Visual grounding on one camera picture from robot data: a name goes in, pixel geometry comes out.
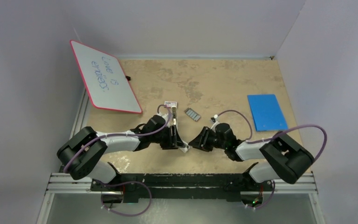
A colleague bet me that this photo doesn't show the red framed whiteboard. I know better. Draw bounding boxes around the red framed whiteboard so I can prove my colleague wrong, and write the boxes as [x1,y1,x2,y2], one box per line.
[69,40,143,114]

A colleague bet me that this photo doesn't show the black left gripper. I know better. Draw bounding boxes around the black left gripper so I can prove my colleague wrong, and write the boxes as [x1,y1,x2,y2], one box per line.
[150,125,184,149]

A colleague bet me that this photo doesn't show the blue notebook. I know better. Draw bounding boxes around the blue notebook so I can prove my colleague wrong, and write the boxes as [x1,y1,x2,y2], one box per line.
[247,94,288,132]

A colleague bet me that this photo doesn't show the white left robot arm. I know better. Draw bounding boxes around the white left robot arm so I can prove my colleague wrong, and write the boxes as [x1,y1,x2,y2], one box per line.
[57,114,190,191]

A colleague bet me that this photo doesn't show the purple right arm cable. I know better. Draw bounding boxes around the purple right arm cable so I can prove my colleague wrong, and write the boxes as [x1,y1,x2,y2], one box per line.
[214,110,328,161]

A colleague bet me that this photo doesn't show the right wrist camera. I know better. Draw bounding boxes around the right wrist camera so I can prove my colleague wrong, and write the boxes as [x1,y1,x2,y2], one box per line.
[210,114,220,129]

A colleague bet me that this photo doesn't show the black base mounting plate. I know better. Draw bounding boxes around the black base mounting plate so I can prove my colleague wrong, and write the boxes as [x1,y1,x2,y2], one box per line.
[90,173,272,203]

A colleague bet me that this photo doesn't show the aluminium frame rail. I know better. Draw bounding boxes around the aluminium frame rail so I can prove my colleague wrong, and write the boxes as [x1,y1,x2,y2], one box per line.
[44,173,318,195]

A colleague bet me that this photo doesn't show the staple tray with staples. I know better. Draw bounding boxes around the staple tray with staples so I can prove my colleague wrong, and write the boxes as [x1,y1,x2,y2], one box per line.
[184,108,201,122]

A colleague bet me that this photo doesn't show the white stapler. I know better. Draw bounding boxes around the white stapler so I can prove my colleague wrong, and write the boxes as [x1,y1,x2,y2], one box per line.
[171,106,178,126]

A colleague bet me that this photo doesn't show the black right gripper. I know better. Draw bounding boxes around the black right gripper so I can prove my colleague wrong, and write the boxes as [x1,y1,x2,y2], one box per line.
[188,126,227,152]

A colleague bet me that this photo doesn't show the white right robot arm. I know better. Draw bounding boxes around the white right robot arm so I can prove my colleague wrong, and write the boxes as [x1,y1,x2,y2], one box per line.
[189,123,315,190]

